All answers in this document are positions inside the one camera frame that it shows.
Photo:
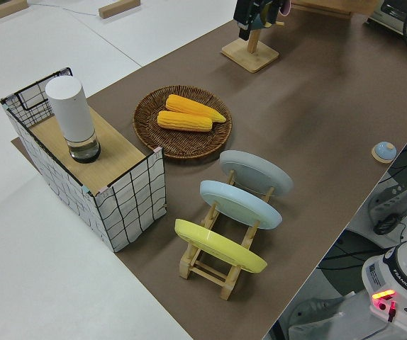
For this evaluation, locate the yellow plate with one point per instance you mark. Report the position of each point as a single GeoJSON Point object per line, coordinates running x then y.
{"type": "Point", "coordinates": [217, 244]}

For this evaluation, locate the wooden mug tree stand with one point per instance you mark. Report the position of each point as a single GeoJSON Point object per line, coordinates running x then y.
{"type": "Point", "coordinates": [249, 56]}

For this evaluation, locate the light wooden block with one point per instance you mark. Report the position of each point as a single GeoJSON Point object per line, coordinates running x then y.
{"type": "Point", "coordinates": [118, 8]}
{"type": "Point", "coordinates": [1, 11]}

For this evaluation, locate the light wooden cabinet box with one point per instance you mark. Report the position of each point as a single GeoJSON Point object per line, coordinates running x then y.
{"type": "Point", "coordinates": [370, 8]}

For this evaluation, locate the white toaster oven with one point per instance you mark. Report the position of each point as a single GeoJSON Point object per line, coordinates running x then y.
{"type": "Point", "coordinates": [388, 12]}

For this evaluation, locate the grey plate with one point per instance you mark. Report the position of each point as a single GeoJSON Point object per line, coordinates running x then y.
{"type": "Point", "coordinates": [253, 170]}

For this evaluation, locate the pink mug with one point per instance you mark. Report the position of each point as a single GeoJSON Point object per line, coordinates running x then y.
{"type": "Point", "coordinates": [285, 7]}

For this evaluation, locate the yellow corn cob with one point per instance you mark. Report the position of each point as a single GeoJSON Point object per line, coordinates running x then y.
{"type": "Point", "coordinates": [189, 105]}
{"type": "Point", "coordinates": [185, 121]}

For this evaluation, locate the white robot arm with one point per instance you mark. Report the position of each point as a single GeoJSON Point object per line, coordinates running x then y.
{"type": "Point", "coordinates": [398, 280]}

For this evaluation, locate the light blue plate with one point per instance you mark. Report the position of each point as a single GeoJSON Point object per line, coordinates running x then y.
{"type": "Point", "coordinates": [235, 203]}

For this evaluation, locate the brown wicker basket tray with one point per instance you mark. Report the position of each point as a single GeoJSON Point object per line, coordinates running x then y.
{"type": "Point", "coordinates": [189, 145]}

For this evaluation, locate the white cylindrical grinder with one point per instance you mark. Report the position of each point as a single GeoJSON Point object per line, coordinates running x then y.
{"type": "Point", "coordinates": [70, 110]}

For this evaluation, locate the wooden plate rack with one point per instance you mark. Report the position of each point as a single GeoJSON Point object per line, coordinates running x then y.
{"type": "Point", "coordinates": [230, 283]}

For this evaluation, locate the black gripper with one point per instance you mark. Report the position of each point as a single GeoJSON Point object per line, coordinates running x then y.
{"type": "Point", "coordinates": [247, 10]}

